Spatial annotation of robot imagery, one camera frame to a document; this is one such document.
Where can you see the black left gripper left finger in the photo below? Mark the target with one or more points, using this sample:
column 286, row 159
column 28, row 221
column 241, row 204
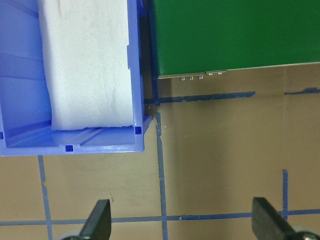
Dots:
column 99, row 224

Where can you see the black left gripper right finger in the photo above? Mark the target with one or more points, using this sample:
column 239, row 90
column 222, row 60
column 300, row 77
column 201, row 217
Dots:
column 267, row 223

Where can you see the blue bin with foam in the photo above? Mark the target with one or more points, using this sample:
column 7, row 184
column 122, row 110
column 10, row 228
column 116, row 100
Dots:
column 25, row 109

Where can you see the white foam pad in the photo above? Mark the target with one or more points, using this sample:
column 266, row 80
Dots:
column 85, row 59

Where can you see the green conveyor belt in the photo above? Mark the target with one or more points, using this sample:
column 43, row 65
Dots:
column 193, row 37

